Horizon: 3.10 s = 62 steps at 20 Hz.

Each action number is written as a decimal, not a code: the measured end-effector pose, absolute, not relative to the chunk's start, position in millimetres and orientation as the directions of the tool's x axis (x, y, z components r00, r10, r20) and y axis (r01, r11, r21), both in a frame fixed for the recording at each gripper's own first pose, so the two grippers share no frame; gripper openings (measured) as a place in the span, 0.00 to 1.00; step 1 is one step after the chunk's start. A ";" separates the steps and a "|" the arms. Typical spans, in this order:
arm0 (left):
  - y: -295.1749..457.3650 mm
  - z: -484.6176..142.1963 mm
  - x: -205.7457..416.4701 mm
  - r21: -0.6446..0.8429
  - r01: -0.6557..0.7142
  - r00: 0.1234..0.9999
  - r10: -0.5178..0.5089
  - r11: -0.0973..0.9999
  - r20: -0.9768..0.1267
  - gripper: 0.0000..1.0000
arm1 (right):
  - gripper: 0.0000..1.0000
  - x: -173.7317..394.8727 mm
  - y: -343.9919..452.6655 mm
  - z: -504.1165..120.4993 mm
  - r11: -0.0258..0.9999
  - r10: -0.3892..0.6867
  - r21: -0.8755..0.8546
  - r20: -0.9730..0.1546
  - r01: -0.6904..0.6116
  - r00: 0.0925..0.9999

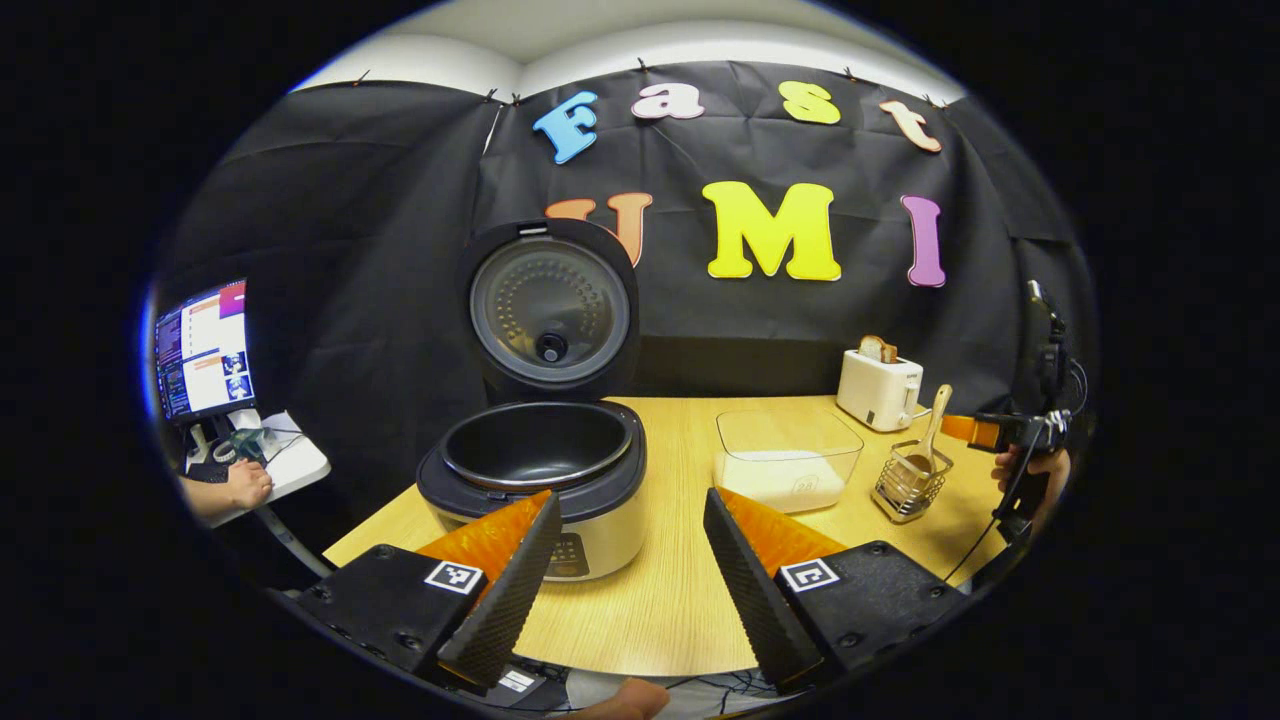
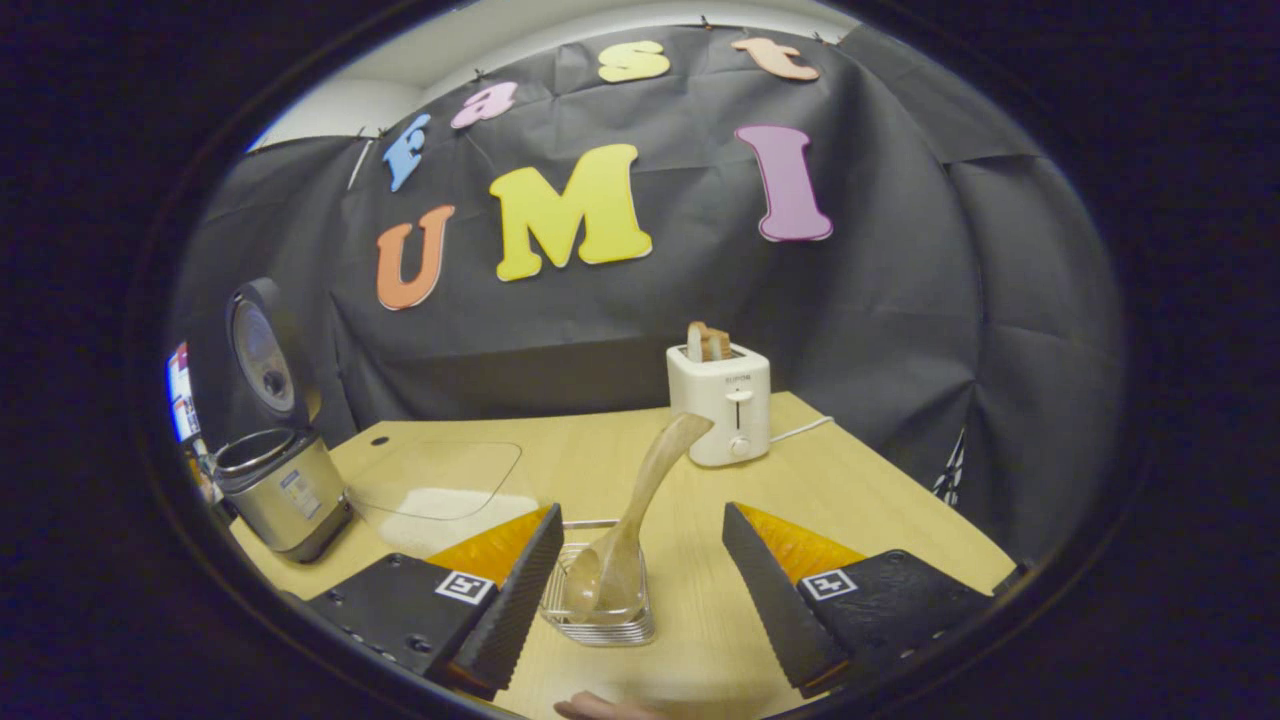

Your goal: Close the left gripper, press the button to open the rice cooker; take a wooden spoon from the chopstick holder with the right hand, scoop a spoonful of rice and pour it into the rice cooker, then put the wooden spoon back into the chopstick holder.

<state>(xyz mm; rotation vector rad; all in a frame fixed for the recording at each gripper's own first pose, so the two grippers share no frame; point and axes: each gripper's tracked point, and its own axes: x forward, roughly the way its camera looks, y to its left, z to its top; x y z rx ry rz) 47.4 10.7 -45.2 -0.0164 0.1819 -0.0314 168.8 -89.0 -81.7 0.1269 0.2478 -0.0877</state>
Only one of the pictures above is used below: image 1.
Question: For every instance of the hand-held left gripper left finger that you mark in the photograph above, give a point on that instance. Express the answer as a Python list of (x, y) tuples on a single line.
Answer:
[(505, 610)]

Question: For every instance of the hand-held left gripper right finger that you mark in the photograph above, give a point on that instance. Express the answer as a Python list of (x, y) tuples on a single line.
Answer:
[(765, 610)]

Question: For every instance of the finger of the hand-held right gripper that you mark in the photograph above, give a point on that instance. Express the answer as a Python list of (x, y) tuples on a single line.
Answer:
[(970, 432)]

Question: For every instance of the wooden spoon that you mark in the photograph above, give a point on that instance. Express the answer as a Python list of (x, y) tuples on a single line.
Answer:
[(938, 415)]

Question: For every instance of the black silver rice cooker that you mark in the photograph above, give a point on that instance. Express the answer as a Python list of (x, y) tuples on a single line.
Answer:
[(550, 310)]

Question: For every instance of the white toaster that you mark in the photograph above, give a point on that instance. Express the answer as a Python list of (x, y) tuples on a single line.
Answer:
[(875, 392)]

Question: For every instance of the toasted bread slice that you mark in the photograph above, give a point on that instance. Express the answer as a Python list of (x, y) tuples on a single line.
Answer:
[(878, 349)]

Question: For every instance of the clear plastic container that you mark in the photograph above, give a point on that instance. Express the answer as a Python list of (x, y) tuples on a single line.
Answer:
[(790, 432)]

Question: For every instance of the white side table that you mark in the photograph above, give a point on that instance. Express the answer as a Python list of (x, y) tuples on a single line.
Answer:
[(300, 465)]

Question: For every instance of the tape roll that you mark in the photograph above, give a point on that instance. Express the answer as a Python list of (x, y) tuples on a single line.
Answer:
[(230, 452)]

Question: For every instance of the black keyboard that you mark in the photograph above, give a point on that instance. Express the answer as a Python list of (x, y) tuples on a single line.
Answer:
[(208, 472)]

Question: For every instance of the black backdrop cloth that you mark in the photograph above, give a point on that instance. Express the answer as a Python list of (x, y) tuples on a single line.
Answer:
[(350, 250)]

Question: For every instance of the computer monitor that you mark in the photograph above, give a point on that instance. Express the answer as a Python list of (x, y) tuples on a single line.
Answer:
[(205, 350)]

